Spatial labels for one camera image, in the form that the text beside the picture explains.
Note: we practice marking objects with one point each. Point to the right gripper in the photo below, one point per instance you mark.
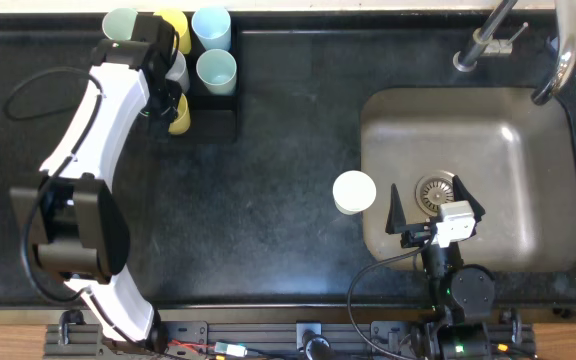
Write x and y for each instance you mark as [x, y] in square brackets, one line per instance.
[415, 234]

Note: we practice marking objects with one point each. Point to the yellow cup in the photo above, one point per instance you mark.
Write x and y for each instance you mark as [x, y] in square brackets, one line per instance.
[183, 120]
[182, 25]

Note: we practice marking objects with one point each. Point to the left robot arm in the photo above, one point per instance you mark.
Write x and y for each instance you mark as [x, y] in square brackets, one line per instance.
[113, 115]

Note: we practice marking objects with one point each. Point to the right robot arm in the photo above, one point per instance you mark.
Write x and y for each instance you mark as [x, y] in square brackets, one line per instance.
[473, 290]

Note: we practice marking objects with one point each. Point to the white cup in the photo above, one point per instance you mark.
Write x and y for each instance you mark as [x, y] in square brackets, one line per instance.
[354, 191]

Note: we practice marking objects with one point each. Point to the steel sink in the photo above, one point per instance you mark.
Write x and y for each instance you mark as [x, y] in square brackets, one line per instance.
[518, 175]

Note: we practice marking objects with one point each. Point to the steel tap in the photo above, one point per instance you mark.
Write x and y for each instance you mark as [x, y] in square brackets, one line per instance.
[565, 60]

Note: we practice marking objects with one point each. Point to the black tray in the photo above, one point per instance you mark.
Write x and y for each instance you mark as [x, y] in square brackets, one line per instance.
[213, 125]

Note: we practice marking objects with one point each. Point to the green cup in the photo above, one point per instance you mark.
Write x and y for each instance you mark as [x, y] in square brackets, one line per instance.
[216, 70]
[117, 24]

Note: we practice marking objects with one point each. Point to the grey cup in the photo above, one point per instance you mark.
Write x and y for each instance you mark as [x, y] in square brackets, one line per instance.
[182, 72]

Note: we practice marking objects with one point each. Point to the blue cup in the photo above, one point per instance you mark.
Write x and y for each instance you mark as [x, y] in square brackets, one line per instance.
[211, 25]

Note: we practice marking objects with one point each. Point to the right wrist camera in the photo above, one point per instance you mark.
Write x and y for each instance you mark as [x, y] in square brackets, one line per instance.
[454, 222]

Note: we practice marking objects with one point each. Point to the mounting rail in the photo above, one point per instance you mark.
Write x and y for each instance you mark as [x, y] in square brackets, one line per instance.
[268, 332]

